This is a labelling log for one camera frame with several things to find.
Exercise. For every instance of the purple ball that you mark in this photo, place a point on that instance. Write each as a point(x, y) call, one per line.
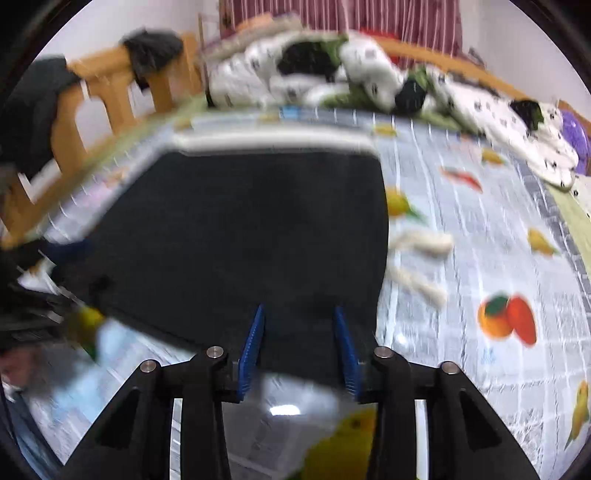
point(576, 135)

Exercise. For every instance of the white floral quilt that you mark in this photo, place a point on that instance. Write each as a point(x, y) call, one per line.
point(322, 69)

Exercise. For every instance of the wooden bed frame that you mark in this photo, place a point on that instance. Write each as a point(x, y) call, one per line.
point(107, 76)

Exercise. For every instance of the black pants with white waistband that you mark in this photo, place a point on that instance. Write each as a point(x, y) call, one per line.
point(198, 239)

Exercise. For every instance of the person left hand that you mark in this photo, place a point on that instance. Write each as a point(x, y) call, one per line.
point(23, 369)

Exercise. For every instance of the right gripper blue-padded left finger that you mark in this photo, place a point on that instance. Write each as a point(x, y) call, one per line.
point(246, 342)

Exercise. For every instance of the black jacket on bed frame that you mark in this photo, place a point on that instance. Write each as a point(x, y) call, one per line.
point(27, 116)

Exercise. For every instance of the maroon striped curtain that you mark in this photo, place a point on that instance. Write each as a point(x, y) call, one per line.
point(433, 24)

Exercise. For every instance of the dark grey cloth on bedpost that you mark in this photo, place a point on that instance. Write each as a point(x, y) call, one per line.
point(150, 51)

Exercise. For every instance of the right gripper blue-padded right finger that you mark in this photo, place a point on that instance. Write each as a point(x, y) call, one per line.
point(354, 345)

